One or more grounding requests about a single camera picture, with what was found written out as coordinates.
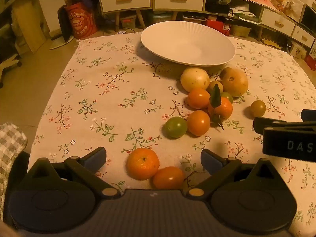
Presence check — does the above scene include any dark screen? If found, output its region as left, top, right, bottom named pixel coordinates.
left=301, top=4, right=316, bottom=34

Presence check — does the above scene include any white ribbed plate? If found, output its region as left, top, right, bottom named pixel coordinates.
left=140, top=21, right=236, bottom=67

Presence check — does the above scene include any pile of papers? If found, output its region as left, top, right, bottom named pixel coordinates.
left=232, top=4, right=262, bottom=24

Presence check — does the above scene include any printed cardboard box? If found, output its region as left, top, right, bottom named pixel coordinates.
left=289, top=42, right=308, bottom=60

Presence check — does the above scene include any grey checked cloth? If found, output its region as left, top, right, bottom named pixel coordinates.
left=0, top=122, right=28, bottom=220

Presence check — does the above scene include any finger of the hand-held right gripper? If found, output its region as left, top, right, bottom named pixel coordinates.
left=301, top=109, right=316, bottom=121
left=253, top=117, right=316, bottom=135

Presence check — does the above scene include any small clear plastic box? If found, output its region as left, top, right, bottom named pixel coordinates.
left=121, top=15, right=137, bottom=30

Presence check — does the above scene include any large green tomato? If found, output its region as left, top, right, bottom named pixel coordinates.
left=165, top=117, right=188, bottom=139

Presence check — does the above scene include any white office chair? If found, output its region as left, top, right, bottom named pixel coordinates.
left=0, top=22, right=23, bottom=88

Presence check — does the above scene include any black panel on white base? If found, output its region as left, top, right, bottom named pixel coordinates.
left=49, top=5, right=74, bottom=50

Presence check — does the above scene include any wooden desk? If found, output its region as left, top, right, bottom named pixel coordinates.
left=0, top=0, right=47, bottom=53

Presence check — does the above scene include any small white drawer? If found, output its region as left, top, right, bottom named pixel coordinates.
left=292, top=26, right=316, bottom=47
left=262, top=10, right=295, bottom=35

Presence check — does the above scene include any large tan pear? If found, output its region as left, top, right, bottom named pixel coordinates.
left=219, top=67, right=249, bottom=97

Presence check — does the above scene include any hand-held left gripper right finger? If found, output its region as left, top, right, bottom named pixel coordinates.
left=186, top=149, right=284, bottom=200

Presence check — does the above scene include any yellow scalloped tray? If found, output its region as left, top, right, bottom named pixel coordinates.
left=261, top=38, right=283, bottom=50

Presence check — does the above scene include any floral tablecloth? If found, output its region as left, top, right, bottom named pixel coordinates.
left=27, top=31, right=316, bottom=230

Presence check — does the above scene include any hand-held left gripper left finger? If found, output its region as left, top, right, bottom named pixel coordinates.
left=23, top=146, right=121, bottom=200

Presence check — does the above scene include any small yellow plum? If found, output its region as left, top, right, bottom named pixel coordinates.
left=207, top=80, right=224, bottom=94

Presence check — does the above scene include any clear storage box blue lid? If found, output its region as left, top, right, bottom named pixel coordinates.
left=149, top=12, right=173, bottom=25

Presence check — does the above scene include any black media device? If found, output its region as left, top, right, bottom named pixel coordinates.
left=205, top=0, right=232, bottom=14

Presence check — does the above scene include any bright red box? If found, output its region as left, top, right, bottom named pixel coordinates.
left=206, top=18, right=231, bottom=35

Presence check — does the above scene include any oblong orange tomato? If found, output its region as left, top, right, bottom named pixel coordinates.
left=152, top=166, right=184, bottom=190

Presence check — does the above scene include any brown storage box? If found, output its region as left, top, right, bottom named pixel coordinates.
left=183, top=13, right=208, bottom=24

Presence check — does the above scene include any red printed drum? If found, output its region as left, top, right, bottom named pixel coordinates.
left=65, top=2, right=98, bottom=39

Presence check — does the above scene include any leafless tangerine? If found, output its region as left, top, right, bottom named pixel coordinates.
left=127, top=148, right=160, bottom=181

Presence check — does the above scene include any pale yellow pear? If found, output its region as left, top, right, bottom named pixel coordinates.
left=180, top=67, right=210, bottom=93

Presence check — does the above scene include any dark red box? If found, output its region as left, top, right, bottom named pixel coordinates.
left=304, top=54, right=316, bottom=71

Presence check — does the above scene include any brownish green tomato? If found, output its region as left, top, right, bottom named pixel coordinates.
left=250, top=100, right=266, bottom=118

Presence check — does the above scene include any small green tomato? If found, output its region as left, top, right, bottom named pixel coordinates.
left=220, top=91, right=233, bottom=104

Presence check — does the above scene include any long wooden media stand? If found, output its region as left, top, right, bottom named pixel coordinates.
left=205, top=0, right=316, bottom=48

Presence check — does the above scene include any leafy tangerine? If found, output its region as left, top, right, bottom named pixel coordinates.
left=207, top=83, right=233, bottom=130

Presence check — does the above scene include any beige storage box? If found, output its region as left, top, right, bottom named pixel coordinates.
left=231, top=24, right=252, bottom=37

